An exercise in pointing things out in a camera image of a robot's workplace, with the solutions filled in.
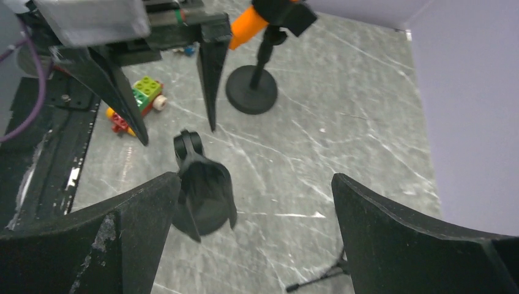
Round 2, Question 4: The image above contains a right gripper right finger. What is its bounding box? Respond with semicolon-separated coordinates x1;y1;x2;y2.
331;173;518;293

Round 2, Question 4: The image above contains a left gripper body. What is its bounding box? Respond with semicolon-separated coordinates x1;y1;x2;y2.
24;1;230;66

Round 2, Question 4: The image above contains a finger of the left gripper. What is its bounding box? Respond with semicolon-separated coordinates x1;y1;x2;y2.
197;28;232;132
49;45;149;146

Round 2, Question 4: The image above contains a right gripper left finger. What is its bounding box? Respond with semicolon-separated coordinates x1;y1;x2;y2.
1;172;181;293

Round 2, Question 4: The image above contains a tripod shock mount stand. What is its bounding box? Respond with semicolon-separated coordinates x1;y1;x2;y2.
285;246;351;293

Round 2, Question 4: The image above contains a black round base stand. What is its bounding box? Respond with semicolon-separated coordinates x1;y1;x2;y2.
172;129;237;243

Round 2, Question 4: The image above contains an orange microphone round stand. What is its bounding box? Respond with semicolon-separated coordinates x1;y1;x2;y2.
225;0;319;116

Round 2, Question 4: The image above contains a white blue toy block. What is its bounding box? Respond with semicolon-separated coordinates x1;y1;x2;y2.
173;45;197;56

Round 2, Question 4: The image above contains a colourful toy block car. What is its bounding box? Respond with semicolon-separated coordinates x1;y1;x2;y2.
106;75;169;138

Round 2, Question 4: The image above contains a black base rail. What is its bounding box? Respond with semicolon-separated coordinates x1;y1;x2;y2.
1;70;100;230

